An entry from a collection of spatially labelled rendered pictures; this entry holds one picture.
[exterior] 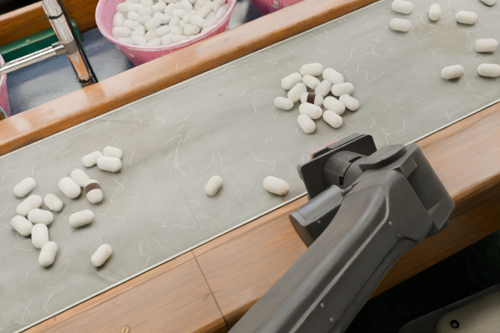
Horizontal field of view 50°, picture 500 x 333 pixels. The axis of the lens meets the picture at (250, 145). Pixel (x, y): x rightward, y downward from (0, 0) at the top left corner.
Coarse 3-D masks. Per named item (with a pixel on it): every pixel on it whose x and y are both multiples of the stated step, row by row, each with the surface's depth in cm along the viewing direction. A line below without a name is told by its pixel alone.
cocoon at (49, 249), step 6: (42, 246) 71; (48, 246) 71; (54, 246) 71; (42, 252) 70; (48, 252) 70; (54, 252) 71; (42, 258) 70; (48, 258) 70; (42, 264) 70; (48, 264) 70
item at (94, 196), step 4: (92, 180) 77; (92, 192) 75; (96, 192) 75; (100, 192) 76; (88, 196) 75; (92, 196) 75; (96, 196) 75; (100, 196) 76; (92, 200) 75; (96, 200) 75; (100, 200) 76
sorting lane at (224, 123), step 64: (384, 0) 98; (448, 0) 96; (256, 64) 91; (384, 64) 88; (448, 64) 86; (128, 128) 85; (192, 128) 84; (256, 128) 82; (320, 128) 81; (384, 128) 80; (0, 192) 80; (128, 192) 77; (192, 192) 76; (256, 192) 75; (0, 256) 73; (64, 256) 72; (128, 256) 71; (0, 320) 67
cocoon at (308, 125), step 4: (300, 116) 80; (304, 116) 80; (308, 116) 80; (300, 120) 80; (304, 120) 80; (308, 120) 79; (300, 124) 80; (304, 124) 79; (308, 124) 79; (312, 124) 79; (304, 128) 79; (308, 128) 79; (312, 128) 79; (308, 132) 80
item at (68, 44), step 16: (48, 0) 76; (48, 16) 79; (64, 16) 80; (64, 32) 81; (48, 48) 83; (64, 48) 83; (80, 48) 85; (16, 64) 82; (80, 64) 86; (80, 80) 89; (96, 80) 91; (0, 112) 86
